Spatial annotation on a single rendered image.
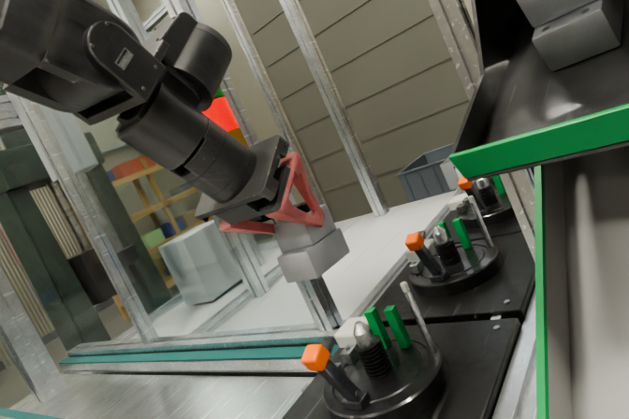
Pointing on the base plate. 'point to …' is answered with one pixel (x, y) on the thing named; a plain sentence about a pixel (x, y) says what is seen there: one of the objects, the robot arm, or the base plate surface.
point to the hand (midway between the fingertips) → (300, 222)
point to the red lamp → (222, 114)
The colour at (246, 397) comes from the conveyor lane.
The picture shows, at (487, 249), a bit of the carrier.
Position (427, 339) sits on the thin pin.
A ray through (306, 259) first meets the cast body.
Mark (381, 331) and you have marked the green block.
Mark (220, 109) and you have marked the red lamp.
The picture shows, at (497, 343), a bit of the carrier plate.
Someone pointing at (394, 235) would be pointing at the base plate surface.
